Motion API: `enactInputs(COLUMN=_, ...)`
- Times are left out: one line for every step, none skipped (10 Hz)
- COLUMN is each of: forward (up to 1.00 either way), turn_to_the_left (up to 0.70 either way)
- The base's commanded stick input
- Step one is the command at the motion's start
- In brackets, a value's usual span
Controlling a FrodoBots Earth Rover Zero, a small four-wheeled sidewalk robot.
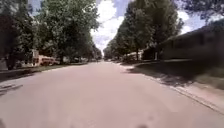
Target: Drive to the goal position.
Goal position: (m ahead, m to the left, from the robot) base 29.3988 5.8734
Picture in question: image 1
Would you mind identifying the grey asphalt road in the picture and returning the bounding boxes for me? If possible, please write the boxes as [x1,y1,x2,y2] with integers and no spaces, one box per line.
[0,60,224,128]

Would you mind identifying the tall tree group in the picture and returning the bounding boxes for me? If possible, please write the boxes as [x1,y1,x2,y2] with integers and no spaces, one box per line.
[102,0,185,62]

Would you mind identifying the row of trees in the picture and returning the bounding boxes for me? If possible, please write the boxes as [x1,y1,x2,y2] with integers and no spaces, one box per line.
[0,0,103,71]

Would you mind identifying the shaded grass verge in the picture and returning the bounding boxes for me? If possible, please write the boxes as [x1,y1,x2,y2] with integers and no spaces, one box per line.
[0,62,88,83]

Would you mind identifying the long dark building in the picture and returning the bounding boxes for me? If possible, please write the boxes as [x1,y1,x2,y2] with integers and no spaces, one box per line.
[155,19,224,62]

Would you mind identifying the pale concrete kerb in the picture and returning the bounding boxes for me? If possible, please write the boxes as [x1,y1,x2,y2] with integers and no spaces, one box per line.
[119,62,224,115]

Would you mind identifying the shaded grass lawn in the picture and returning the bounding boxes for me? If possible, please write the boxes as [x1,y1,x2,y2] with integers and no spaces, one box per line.
[133,60,224,91]

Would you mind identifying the overhanging tree branches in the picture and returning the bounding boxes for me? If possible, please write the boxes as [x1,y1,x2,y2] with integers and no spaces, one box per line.
[181,0,224,22]

